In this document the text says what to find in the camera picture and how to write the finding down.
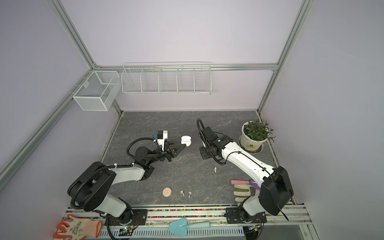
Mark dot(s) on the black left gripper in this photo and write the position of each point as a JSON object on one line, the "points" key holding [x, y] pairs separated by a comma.
{"points": [[177, 147]]}

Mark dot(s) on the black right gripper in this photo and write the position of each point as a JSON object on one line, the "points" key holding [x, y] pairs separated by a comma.
{"points": [[204, 155]]}

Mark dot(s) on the white earbud charging case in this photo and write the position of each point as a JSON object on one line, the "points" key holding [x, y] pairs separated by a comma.
{"points": [[186, 140]]}

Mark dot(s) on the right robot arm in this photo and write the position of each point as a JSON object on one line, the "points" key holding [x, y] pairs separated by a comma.
{"points": [[276, 188]]}

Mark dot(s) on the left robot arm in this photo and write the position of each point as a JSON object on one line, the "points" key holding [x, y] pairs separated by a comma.
{"points": [[90, 191]]}

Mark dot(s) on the pink earbud charging case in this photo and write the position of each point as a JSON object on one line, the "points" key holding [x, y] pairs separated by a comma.
{"points": [[167, 192]]}

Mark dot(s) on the potted green plant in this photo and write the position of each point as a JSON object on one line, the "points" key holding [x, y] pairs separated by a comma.
{"points": [[254, 135]]}

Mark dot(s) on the purple pink garden trowel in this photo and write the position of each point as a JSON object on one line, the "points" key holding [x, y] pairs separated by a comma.
{"points": [[251, 182]]}

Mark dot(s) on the teal garden trowel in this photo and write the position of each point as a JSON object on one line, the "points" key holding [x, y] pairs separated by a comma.
{"points": [[180, 227]]}

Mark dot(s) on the white mesh box basket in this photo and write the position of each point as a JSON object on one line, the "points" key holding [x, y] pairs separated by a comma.
{"points": [[98, 91]]}

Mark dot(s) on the red white work glove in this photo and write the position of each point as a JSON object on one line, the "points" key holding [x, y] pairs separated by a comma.
{"points": [[78, 228]]}

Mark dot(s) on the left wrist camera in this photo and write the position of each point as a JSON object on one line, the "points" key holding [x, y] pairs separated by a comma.
{"points": [[161, 138]]}

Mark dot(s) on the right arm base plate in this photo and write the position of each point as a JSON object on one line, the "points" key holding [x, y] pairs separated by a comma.
{"points": [[234, 215]]}

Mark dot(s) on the white wire shelf basket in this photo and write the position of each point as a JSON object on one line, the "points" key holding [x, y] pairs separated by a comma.
{"points": [[167, 78]]}

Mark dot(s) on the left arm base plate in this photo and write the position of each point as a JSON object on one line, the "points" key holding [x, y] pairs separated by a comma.
{"points": [[135, 216]]}

